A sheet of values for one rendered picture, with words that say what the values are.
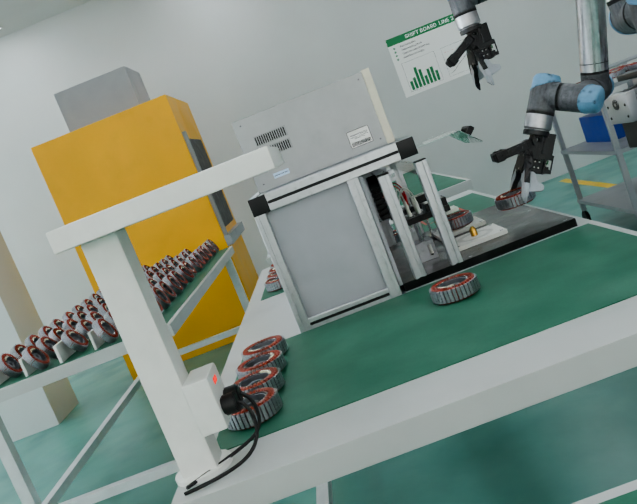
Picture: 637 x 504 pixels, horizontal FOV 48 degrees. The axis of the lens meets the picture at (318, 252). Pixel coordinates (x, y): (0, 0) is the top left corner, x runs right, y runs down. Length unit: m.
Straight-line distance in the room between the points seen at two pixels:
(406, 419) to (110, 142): 4.76
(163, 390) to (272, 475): 0.22
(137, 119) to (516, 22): 3.96
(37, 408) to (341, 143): 4.12
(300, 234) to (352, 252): 0.14
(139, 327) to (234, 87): 6.31
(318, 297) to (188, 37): 5.85
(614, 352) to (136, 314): 0.73
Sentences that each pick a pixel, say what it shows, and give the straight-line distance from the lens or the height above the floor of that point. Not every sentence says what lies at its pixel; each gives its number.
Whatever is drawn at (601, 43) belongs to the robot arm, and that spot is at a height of 1.15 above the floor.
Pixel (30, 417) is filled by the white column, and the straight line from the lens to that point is 5.71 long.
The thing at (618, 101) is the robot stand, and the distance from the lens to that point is 2.40.
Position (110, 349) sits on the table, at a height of 0.74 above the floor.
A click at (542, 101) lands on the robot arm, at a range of 2.08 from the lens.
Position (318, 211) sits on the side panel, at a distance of 1.81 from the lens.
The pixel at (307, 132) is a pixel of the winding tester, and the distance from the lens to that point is 1.93.
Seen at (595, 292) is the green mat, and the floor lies 0.75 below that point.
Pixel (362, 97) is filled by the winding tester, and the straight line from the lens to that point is 1.94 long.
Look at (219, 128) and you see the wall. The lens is 7.39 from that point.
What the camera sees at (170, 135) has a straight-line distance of 5.58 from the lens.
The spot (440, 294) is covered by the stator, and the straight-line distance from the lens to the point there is 1.61.
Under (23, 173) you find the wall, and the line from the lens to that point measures 7.89.
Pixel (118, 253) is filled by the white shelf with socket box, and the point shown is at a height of 1.14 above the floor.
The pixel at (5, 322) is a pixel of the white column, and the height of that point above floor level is 0.83.
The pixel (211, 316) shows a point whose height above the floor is 0.25.
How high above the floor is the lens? 1.18
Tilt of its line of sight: 8 degrees down
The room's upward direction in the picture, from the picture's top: 22 degrees counter-clockwise
